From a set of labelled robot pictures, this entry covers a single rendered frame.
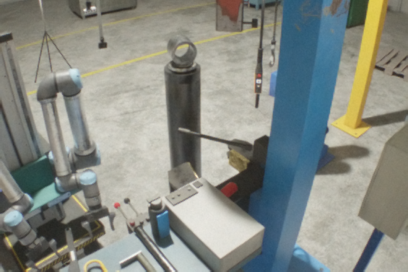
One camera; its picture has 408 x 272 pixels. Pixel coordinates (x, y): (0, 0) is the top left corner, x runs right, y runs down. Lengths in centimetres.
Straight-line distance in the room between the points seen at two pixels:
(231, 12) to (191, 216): 83
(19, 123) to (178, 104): 103
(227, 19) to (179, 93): 75
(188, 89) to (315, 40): 99
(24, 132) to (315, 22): 184
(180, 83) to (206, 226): 86
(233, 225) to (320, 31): 81
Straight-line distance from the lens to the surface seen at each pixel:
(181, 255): 146
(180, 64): 191
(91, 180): 185
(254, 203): 171
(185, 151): 217
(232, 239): 135
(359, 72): 413
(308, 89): 120
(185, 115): 201
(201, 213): 144
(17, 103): 216
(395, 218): 148
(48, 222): 278
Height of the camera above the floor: 226
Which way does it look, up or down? 32 degrees down
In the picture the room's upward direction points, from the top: straight up
